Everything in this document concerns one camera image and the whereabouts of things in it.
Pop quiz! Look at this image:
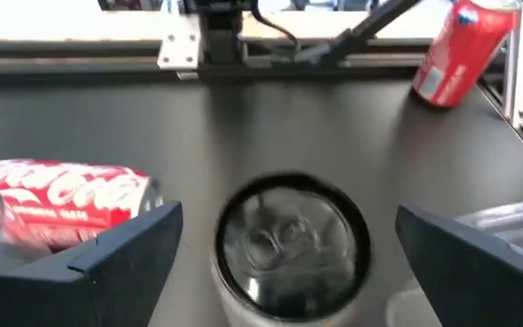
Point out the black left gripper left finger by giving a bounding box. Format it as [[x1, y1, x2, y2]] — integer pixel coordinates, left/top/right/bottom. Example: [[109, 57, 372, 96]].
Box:
[[0, 202, 184, 327]]

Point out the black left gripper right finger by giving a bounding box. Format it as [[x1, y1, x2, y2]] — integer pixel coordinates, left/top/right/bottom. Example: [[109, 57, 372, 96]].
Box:
[[395, 203, 523, 327]]

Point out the red Coca-Cola can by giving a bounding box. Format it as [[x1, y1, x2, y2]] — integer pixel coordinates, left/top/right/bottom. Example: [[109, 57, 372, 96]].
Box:
[[0, 158, 165, 253]]

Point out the white Celsius drink can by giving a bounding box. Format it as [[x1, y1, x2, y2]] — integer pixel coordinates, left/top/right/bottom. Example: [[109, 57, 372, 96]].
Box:
[[210, 171, 372, 327]]

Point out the red Fanta soda can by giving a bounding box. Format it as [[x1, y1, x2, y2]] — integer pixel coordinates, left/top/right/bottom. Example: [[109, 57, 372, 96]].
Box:
[[411, 0, 521, 109]]

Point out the silver aluminium frame post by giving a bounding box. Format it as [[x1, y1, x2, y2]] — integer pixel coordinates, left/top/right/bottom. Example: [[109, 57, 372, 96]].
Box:
[[504, 0, 523, 131]]

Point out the black frame strut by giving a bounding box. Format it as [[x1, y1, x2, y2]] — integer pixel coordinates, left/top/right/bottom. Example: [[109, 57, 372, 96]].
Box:
[[293, 0, 425, 67]]

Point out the silver metal mounting bracket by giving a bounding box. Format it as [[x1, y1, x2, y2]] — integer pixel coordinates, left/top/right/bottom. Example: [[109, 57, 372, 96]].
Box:
[[156, 15, 202, 81]]

